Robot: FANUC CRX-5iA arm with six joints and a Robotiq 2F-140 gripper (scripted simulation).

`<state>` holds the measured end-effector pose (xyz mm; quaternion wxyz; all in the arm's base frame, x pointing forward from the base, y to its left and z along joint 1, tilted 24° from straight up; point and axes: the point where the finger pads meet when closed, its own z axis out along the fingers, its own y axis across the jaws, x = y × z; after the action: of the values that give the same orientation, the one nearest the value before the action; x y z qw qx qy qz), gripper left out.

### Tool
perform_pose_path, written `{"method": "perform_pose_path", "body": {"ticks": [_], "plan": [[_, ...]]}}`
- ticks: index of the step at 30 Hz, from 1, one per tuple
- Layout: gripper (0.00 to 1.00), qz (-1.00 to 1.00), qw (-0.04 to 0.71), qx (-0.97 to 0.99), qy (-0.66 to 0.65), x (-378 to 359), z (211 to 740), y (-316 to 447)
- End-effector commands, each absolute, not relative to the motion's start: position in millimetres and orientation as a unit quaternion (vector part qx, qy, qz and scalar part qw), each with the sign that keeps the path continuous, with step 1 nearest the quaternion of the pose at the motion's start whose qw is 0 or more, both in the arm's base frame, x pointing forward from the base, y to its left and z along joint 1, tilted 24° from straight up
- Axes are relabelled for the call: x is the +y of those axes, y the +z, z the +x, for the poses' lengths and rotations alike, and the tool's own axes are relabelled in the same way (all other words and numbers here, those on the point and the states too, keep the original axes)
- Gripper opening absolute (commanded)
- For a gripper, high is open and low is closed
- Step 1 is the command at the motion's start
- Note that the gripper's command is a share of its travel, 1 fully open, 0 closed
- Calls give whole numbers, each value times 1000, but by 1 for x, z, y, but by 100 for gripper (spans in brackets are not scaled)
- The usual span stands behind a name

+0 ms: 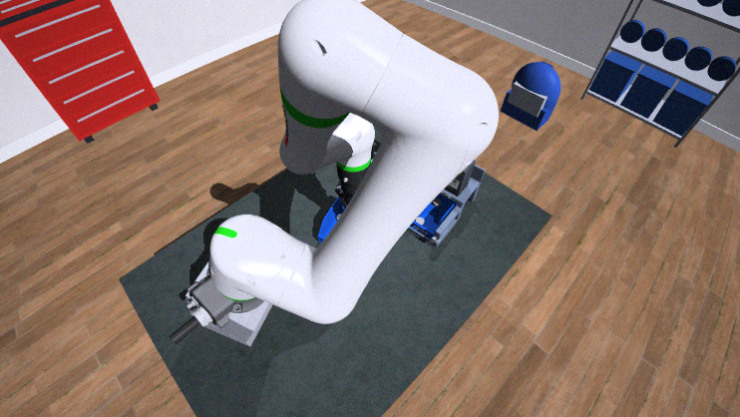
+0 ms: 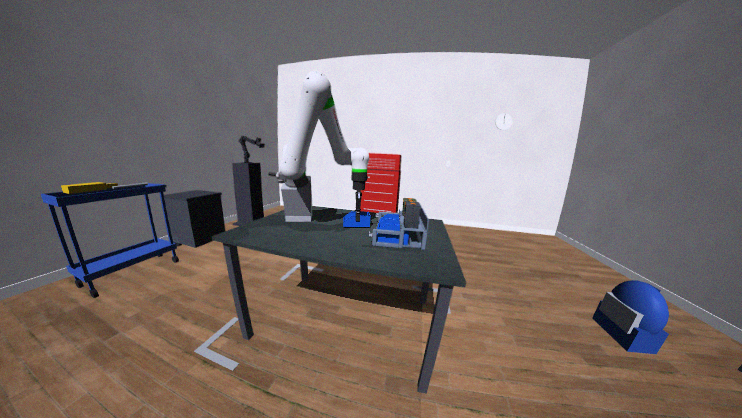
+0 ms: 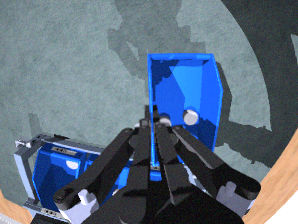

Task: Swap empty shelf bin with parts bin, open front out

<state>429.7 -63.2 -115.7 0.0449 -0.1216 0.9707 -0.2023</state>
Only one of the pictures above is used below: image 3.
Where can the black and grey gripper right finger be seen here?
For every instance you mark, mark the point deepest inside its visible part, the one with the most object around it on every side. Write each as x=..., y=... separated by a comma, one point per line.
x=230, y=187

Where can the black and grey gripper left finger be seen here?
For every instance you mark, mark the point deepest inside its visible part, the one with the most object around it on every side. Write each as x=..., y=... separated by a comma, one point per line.
x=81, y=197

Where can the grey low shelf rack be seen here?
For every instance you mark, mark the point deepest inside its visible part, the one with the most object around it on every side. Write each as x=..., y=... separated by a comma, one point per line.
x=25, y=152

